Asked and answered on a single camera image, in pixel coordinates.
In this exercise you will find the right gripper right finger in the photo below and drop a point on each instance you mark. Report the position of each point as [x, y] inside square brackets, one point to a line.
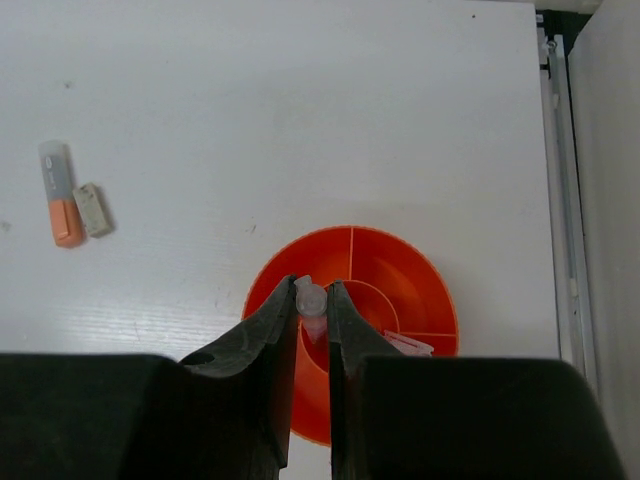
[394, 416]

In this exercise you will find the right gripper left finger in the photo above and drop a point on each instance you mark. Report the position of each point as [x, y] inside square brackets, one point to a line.
[222, 412]

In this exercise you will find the red gel pen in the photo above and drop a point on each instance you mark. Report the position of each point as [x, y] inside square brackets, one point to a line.
[407, 345]

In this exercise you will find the blue gel pen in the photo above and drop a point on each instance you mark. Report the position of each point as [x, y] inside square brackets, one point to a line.
[311, 305]

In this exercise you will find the orange round divided container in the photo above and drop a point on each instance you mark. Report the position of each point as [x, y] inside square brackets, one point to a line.
[392, 285]

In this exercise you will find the grey eraser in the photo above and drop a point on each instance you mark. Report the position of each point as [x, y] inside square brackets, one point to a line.
[93, 211]

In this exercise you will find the orange grey correction tape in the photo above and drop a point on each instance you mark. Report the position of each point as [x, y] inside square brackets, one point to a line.
[66, 224]

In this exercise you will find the aluminium frame rail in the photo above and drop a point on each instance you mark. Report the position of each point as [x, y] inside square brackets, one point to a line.
[557, 32]

